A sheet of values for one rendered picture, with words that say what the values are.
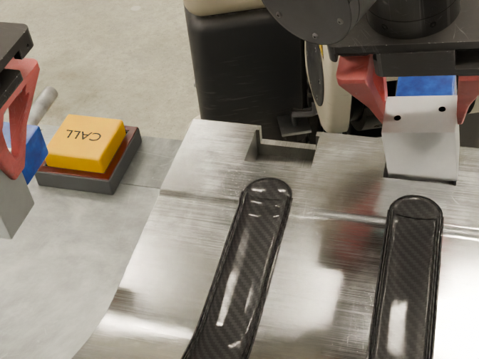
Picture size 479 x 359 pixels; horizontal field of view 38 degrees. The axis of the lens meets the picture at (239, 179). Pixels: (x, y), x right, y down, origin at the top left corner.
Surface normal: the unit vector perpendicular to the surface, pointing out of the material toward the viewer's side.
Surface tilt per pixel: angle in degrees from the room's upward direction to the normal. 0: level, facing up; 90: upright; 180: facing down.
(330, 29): 101
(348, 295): 3
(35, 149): 90
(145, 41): 0
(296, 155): 90
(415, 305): 8
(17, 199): 90
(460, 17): 12
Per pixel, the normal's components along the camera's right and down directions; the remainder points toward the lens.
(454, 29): -0.25, -0.62
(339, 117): 0.14, 0.77
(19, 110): -0.26, 0.38
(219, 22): 0.04, -0.03
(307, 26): -0.59, 0.70
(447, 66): -0.23, 0.78
